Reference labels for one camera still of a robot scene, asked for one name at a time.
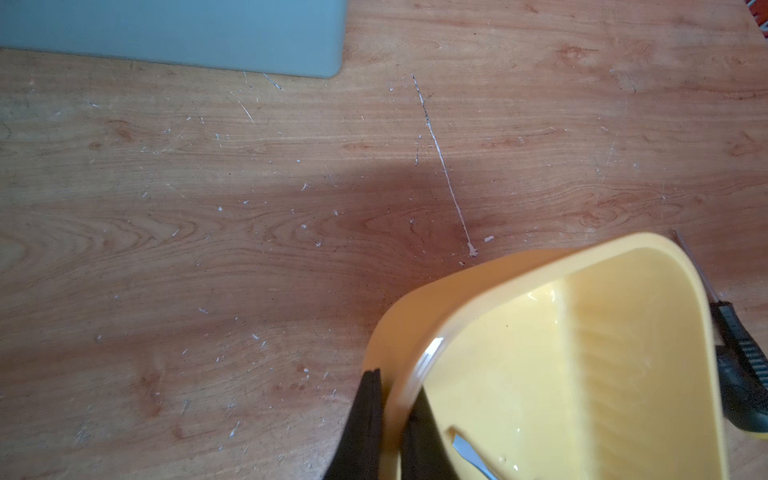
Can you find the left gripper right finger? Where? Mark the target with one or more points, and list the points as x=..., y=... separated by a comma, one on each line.
x=422, y=453

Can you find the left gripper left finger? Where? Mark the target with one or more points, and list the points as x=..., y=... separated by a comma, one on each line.
x=358, y=451

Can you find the yellow plastic tray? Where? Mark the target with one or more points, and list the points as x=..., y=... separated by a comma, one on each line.
x=597, y=363

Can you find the black yellow screwdriver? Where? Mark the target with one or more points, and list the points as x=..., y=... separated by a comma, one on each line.
x=741, y=365

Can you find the grey lidded storage box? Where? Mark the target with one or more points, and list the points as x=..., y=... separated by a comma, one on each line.
x=300, y=38

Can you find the orange handled screwdriver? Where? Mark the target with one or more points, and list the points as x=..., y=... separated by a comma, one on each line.
x=467, y=453

